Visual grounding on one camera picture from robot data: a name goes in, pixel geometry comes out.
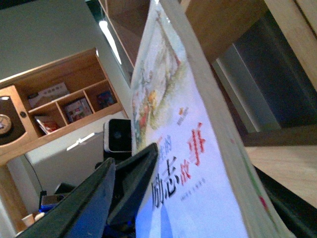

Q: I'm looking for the white illustrated children's book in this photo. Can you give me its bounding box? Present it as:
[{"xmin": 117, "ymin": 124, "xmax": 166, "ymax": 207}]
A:
[{"xmin": 131, "ymin": 0, "xmax": 293, "ymax": 238}]

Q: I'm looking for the white book on shelf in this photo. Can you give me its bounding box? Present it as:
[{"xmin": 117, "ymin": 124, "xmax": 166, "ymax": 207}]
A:
[{"xmin": 27, "ymin": 82, "xmax": 70, "ymax": 109}]

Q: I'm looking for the round wall clock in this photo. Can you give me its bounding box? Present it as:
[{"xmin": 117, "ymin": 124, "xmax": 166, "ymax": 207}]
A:
[{"xmin": 0, "ymin": 114, "xmax": 12, "ymax": 135}]

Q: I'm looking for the colourful book middle cubby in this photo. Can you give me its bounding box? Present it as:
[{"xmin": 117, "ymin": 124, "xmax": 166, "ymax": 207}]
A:
[{"xmin": 63, "ymin": 98, "xmax": 92, "ymax": 123}]

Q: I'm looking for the blue book right cubby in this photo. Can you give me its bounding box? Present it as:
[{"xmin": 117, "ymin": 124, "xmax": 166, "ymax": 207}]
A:
[{"xmin": 97, "ymin": 90, "xmax": 116, "ymax": 109}]

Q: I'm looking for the white and black camera device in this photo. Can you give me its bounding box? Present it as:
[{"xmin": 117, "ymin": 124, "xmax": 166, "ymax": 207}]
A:
[{"xmin": 104, "ymin": 119, "xmax": 132, "ymax": 153}]

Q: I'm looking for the paper cup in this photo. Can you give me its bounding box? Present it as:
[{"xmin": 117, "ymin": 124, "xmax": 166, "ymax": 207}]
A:
[{"xmin": 21, "ymin": 214, "xmax": 35, "ymax": 227}]

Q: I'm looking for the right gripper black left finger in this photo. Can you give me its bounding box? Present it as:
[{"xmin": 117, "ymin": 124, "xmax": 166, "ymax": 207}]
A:
[{"xmin": 18, "ymin": 158, "xmax": 115, "ymax": 238}]

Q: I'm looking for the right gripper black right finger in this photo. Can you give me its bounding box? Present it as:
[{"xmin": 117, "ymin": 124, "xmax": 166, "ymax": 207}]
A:
[{"xmin": 107, "ymin": 143, "xmax": 159, "ymax": 226}]

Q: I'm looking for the red book lower cubby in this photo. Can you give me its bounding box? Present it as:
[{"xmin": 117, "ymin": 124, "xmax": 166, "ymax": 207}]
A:
[{"xmin": 34, "ymin": 116, "xmax": 60, "ymax": 134}]

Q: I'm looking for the wooden wall shelf unit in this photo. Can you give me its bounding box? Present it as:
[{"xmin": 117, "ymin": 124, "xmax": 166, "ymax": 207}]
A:
[{"xmin": 0, "ymin": 48, "xmax": 125, "ymax": 165}]

